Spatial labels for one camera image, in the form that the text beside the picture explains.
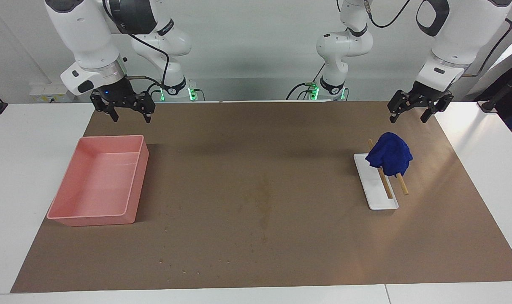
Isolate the black base cable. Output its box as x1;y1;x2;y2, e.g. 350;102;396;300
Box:
146;82;165;102
286;63;326;100

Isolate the pink plastic bin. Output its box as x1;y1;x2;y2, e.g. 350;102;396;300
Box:
47;135;149;227

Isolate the blue towel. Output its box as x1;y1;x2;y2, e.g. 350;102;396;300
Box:
366;132;413;178

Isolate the brown table mat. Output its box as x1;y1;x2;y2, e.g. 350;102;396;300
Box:
10;100;512;293

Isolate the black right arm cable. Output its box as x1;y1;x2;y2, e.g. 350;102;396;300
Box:
102;0;171;91

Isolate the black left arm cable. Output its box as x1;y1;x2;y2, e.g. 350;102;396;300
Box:
363;0;512;77

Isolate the white power socket box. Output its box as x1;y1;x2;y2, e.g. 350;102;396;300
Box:
29;82;76;103

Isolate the white towel rack base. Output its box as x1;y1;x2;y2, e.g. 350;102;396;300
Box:
354;153;399;211

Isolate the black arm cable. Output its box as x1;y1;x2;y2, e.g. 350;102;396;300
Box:
363;0;512;77
102;0;171;91

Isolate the black stand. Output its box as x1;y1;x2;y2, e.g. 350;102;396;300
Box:
477;84;509;113

